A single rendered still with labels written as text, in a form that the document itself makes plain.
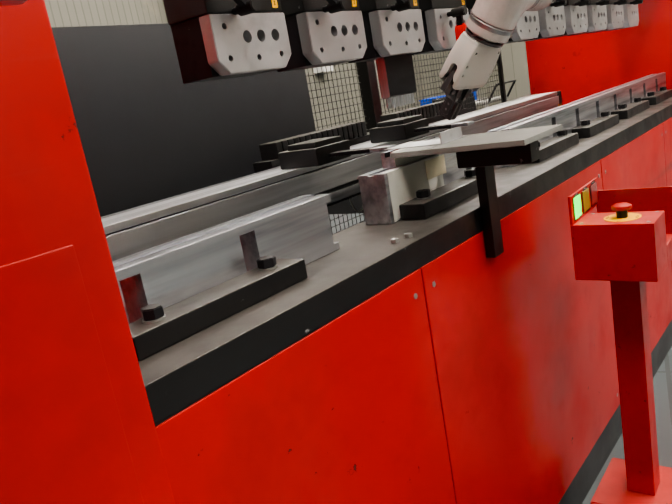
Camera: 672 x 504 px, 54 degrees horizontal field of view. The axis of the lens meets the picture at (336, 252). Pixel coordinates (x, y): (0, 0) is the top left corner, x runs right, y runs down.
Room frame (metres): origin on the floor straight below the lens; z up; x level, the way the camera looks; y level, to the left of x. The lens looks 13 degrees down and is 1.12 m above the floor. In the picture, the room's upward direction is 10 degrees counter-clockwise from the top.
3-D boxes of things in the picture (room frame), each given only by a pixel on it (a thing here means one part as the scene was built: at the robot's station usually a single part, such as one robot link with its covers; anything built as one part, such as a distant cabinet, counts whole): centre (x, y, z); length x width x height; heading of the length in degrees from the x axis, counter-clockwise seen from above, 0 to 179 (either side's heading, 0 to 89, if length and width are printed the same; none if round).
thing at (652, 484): (1.37, -0.61, 0.39); 0.06 x 0.06 x 0.54; 52
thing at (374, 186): (1.38, -0.21, 0.92); 0.39 x 0.06 x 0.10; 140
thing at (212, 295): (0.84, 0.16, 0.89); 0.30 x 0.05 x 0.03; 140
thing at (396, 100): (1.33, -0.18, 1.13); 0.10 x 0.02 x 0.10; 140
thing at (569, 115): (2.30, -0.99, 0.92); 1.68 x 0.06 x 0.10; 140
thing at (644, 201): (1.37, -0.61, 0.75); 0.20 x 0.16 x 0.18; 142
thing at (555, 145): (1.76, -0.61, 0.89); 0.30 x 0.05 x 0.03; 140
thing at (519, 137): (1.24, -0.29, 1.00); 0.26 x 0.18 x 0.01; 50
